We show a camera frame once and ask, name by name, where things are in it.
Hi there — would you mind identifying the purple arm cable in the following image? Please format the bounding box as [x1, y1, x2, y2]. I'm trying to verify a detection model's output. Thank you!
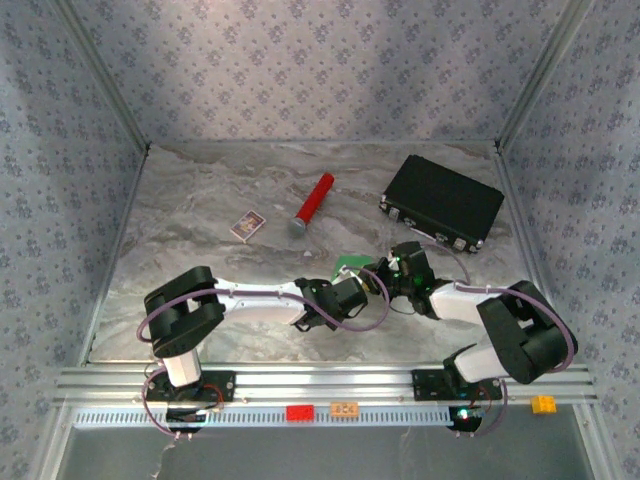
[137, 267, 391, 442]
[422, 242, 580, 439]

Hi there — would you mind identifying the aluminium table edge rail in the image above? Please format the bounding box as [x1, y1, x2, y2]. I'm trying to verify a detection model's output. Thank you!
[494, 148, 571, 364]
[79, 147, 151, 366]

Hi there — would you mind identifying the green paper sheet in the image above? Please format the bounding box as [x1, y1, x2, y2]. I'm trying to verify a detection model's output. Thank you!
[333, 254, 375, 277]

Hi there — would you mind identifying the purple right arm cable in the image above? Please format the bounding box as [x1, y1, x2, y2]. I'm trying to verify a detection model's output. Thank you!
[422, 242, 580, 439]

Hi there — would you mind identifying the small purple card box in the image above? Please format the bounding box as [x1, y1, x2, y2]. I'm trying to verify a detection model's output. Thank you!
[230, 209, 266, 244]

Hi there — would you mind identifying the grey slotted cable duct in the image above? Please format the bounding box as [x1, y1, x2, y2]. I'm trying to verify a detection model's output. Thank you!
[73, 404, 454, 429]

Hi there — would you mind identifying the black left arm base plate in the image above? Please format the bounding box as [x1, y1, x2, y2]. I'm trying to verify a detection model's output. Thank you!
[145, 369, 236, 402]

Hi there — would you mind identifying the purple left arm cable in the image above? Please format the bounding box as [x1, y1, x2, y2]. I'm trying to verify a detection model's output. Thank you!
[137, 267, 391, 442]

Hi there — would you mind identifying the red toy microphone grey head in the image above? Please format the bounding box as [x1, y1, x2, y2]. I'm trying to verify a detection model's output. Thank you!
[286, 172, 336, 239]

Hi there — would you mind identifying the black hard case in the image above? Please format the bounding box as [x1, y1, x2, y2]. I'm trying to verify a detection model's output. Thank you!
[379, 153, 506, 254]

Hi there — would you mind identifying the aluminium mounting rail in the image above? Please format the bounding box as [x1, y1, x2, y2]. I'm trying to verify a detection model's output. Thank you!
[54, 362, 600, 407]

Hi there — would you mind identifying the aluminium frame post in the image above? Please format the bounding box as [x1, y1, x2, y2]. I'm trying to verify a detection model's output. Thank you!
[495, 0, 590, 150]

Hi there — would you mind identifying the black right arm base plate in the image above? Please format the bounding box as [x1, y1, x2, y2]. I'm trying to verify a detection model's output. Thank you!
[411, 368, 504, 402]

